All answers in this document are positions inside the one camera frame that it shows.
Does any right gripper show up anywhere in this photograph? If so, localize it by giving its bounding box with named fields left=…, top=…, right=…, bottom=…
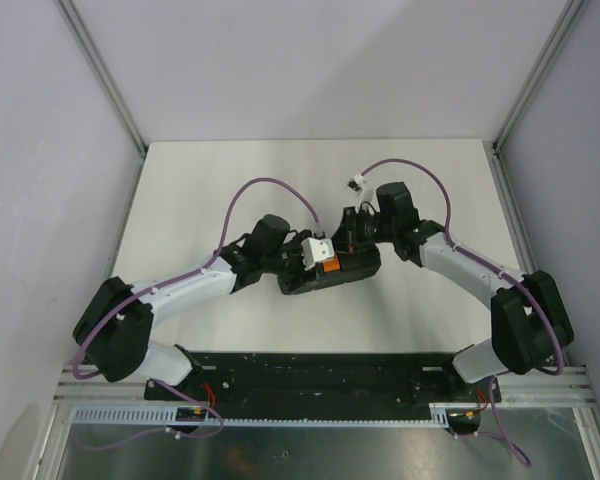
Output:
left=330, top=206, right=397, bottom=254

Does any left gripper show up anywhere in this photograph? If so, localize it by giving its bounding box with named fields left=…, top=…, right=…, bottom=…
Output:
left=262, top=231, right=321, bottom=293

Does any black plastic tool case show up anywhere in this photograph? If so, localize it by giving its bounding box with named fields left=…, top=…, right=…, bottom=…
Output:
left=277, top=247, right=381, bottom=295

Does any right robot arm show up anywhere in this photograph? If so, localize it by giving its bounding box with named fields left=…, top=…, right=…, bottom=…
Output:
left=331, top=176, right=574, bottom=401

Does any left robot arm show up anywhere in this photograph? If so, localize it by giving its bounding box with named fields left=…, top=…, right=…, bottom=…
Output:
left=72, top=214, right=324, bottom=400

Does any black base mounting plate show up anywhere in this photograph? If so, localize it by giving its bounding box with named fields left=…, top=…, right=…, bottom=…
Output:
left=143, top=352, right=501, bottom=413

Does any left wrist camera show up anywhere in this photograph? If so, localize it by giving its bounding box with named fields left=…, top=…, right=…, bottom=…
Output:
left=301, top=237, right=335, bottom=270

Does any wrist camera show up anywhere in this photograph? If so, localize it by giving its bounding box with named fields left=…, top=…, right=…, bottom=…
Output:
left=301, top=237, right=335, bottom=270
left=347, top=174, right=374, bottom=212

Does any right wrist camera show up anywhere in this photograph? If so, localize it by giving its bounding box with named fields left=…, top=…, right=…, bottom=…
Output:
left=347, top=174, right=374, bottom=212

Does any grey slotted cable duct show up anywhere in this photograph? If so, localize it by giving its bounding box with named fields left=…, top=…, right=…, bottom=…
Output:
left=73, top=403, right=449, bottom=428

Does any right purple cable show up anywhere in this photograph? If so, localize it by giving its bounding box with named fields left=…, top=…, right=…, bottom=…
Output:
left=362, top=158, right=566, bottom=469

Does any right aluminium frame post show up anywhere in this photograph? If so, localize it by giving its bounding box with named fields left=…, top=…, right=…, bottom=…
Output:
left=492, top=0, right=589, bottom=151

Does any aluminium frame post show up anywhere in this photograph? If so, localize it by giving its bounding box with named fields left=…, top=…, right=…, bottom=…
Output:
left=492, top=0, right=589, bottom=151
left=54, top=0, right=149, bottom=154

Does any left aluminium frame post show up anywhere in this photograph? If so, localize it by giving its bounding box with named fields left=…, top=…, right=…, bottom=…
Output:
left=54, top=0, right=149, bottom=154

